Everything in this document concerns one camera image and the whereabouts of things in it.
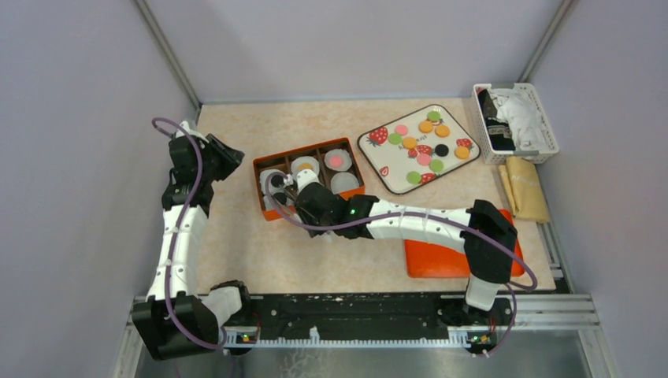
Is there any orange cookie box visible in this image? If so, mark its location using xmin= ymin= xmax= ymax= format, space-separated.
xmin=252 ymin=137 xmax=366 ymax=221

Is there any green cookie bottom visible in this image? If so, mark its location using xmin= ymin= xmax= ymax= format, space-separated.
xmin=406 ymin=171 xmax=421 ymax=185

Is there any black cookie on tray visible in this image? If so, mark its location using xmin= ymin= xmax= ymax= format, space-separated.
xmin=433 ymin=144 xmax=450 ymax=158

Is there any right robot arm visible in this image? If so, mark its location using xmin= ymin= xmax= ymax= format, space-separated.
xmin=295 ymin=183 xmax=518 ymax=324

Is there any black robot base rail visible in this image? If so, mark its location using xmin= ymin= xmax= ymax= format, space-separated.
xmin=203 ymin=293 xmax=515 ymax=346

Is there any green cookie top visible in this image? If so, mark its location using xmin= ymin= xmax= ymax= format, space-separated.
xmin=427 ymin=110 xmax=441 ymax=123

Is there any tan folded cloth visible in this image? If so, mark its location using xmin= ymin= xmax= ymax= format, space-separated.
xmin=498 ymin=156 xmax=549 ymax=224

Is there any white cloth in basket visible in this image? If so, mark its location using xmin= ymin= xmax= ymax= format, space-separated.
xmin=489 ymin=88 xmax=548 ymax=150

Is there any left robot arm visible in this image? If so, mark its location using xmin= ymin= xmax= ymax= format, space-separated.
xmin=131 ymin=134 xmax=253 ymax=361

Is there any white plastic basket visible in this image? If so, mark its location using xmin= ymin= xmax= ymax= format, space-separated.
xmin=469 ymin=83 xmax=559 ymax=165

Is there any pink cookie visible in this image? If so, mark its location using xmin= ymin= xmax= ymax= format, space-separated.
xmin=328 ymin=154 xmax=345 ymax=169

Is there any green cookie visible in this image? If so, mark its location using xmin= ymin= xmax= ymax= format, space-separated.
xmin=406 ymin=171 xmax=421 ymax=185
xmin=427 ymin=110 xmax=441 ymax=123

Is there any black cookie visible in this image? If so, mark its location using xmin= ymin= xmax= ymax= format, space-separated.
xmin=269 ymin=175 xmax=285 ymax=189
xmin=433 ymin=144 xmax=450 ymax=158
xmin=273 ymin=192 xmax=289 ymax=206

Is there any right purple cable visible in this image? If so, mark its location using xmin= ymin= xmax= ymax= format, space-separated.
xmin=264 ymin=171 xmax=539 ymax=358

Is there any black item in basket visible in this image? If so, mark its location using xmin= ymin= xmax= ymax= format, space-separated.
xmin=477 ymin=89 xmax=516 ymax=151

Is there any strawberry pattern tray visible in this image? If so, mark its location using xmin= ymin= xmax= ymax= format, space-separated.
xmin=357 ymin=104 xmax=481 ymax=195

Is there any orange cookie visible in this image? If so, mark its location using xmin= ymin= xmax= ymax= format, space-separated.
xmin=297 ymin=163 xmax=314 ymax=172
xmin=402 ymin=136 xmax=418 ymax=150
xmin=454 ymin=146 xmax=470 ymax=160

